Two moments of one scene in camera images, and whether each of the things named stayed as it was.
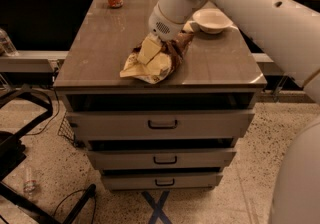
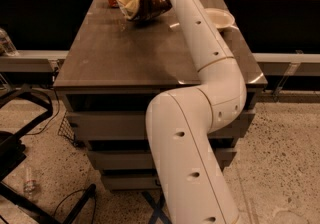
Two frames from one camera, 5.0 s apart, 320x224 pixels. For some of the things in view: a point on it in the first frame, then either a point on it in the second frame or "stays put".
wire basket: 66,128 stays put
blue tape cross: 157,207 stays put
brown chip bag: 176,48 -> 138,6
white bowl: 211,20 stays put
